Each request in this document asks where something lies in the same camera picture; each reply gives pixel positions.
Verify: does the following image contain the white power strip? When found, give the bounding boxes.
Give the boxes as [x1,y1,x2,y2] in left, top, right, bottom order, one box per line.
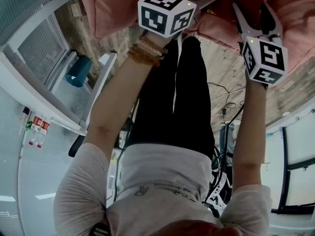
[208,173,229,203]

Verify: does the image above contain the pale bead bracelet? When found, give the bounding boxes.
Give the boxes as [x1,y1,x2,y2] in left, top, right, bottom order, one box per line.
[139,35,165,57]

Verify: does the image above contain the person's left forearm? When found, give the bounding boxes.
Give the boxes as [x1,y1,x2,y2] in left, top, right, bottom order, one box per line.
[85,34,173,157]

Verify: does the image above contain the red-capped clear bottle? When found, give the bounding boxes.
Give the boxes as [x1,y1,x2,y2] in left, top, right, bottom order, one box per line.
[36,119,51,148]
[28,116,43,147]

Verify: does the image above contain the white side table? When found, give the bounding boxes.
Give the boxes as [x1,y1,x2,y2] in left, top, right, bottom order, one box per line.
[0,50,118,236]

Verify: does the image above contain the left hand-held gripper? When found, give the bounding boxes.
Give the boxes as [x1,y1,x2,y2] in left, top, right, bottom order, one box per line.
[137,0,221,38]

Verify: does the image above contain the person's right forearm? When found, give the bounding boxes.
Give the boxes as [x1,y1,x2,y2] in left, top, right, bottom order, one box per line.
[232,79,268,199]

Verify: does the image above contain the brown bead bracelet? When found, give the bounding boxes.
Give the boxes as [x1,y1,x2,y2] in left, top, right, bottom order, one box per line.
[126,45,160,67]

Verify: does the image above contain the black cable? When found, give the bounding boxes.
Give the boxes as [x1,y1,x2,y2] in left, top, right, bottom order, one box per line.
[206,82,247,119]
[203,121,234,218]

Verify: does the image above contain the white printed t-shirt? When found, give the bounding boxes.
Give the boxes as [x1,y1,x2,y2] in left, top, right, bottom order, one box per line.
[53,143,274,236]

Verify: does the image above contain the pink cushioned armchair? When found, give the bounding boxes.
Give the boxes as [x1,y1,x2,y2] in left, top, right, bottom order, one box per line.
[73,0,315,88]

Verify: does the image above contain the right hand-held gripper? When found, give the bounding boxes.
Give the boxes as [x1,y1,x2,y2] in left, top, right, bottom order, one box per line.
[232,2,288,86]

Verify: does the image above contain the grey harness strap black buckle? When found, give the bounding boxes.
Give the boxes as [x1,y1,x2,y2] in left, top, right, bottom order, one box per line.
[92,222,111,236]

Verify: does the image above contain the black trousers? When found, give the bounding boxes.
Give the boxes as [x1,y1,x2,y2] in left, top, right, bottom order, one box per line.
[127,35,215,162]

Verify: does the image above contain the teal bin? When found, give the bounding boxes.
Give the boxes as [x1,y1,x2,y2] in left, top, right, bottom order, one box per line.
[64,55,93,88]

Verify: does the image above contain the white cabinet with black frame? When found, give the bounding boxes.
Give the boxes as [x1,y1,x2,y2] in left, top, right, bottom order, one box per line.
[265,107,315,216]

